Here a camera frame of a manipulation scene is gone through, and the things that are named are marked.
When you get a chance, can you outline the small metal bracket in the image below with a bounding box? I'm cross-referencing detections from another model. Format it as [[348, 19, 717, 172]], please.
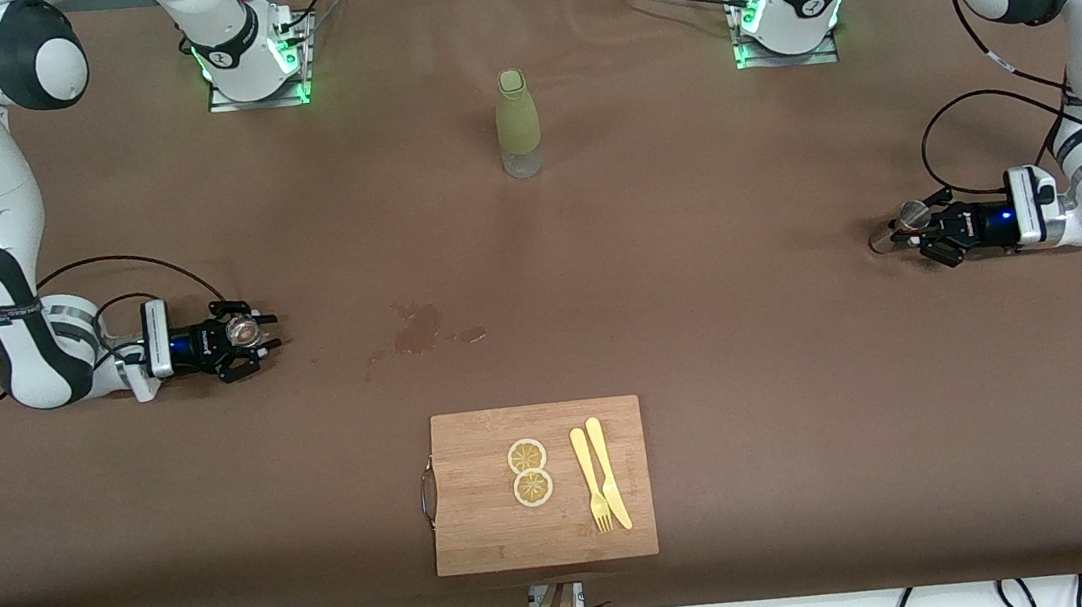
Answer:
[[527, 581, 587, 607]]

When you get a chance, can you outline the metal jigger measuring cup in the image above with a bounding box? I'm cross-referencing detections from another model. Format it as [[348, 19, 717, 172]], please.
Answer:
[[865, 197, 939, 258]]

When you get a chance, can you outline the wooden cutting board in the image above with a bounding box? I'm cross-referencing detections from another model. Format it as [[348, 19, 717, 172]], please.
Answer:
[[411, 392, 661, 580]]

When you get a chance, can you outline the brown table cover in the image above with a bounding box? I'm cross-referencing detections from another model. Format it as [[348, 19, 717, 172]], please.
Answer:
[[0, 0, 1082, 607]]

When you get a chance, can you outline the lemon slice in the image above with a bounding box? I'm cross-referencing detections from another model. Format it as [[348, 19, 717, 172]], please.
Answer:
[[505, 436, 551, 477], [511, 466, 557, 510]]

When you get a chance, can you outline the yellow plastic fork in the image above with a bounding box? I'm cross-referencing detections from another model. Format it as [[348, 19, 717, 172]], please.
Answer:
[[568, 425, 616, 537]]

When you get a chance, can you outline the clear glass shaker cup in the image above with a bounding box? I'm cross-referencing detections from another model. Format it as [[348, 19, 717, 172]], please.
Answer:
[[222, 311, 268, 351]]

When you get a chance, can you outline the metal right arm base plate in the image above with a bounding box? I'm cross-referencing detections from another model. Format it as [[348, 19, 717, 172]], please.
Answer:
[[199, 6, 317, 116]]

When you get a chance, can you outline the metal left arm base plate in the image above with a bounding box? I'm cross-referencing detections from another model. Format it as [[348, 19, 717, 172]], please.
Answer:
[[727, 0, 840, 74]]

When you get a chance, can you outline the green sleeved glass bottle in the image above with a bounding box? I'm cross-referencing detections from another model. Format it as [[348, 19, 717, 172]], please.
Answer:
[[490, 66, 547, 182]]

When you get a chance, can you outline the yellow plastic knife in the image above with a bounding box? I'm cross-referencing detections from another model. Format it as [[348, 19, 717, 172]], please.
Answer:
[[584, 414, 634, 534]]

